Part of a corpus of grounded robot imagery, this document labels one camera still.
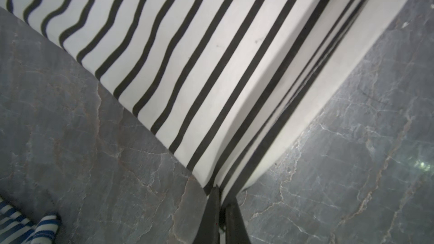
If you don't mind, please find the blue striped tank top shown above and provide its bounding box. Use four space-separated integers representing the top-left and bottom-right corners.
1 199 62 244

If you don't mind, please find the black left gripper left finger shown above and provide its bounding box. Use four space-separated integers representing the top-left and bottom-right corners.
193 186 220 244

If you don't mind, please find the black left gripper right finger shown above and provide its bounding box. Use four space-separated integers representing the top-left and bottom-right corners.
225 199 251 244

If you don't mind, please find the black striped tank top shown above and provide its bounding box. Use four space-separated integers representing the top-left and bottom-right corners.
1 0 407 205

